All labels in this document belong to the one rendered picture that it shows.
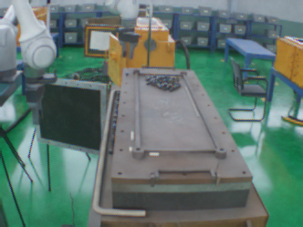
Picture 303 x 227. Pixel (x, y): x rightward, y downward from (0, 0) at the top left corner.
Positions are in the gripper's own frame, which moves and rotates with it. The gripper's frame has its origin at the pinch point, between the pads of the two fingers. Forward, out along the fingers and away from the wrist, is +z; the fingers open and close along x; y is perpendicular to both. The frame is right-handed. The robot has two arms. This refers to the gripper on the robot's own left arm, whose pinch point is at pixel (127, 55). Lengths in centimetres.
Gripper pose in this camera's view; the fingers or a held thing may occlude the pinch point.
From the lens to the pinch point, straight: 200.1
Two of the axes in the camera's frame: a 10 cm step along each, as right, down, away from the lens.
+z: -0.6, 9.3, 3.6
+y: 6.6, -2.4, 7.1
